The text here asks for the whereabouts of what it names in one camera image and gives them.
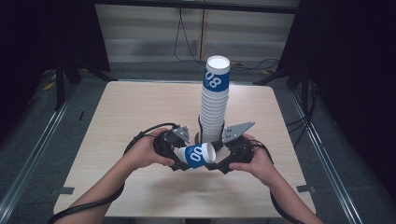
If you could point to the metal floor rail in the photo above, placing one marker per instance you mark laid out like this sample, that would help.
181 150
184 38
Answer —
327 155
34 152

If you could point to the yellow tape scrap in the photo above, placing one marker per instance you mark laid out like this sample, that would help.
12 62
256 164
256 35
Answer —
49 86

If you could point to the person's left hand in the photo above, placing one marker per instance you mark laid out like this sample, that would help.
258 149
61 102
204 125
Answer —
143 152

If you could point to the blue banded single paper cup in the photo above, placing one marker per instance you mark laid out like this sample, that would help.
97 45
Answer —
196 155

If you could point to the grey tape piece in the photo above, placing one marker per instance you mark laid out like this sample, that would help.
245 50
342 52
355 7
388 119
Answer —
63 190
305 188

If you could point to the person's right hand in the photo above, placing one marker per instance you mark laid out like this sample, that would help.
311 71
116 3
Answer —
257 165

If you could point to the stack of white paper cups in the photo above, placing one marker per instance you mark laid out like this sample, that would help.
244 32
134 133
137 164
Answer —
214 105

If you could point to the black metal stand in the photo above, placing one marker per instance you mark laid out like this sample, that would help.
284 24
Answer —
274 76
60 84

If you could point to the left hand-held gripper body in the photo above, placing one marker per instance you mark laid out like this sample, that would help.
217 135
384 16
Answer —
169 143

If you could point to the dark curtain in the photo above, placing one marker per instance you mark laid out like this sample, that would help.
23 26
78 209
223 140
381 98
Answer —
355 62
37 37

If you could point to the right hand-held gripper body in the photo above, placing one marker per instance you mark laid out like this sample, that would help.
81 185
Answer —
239 146

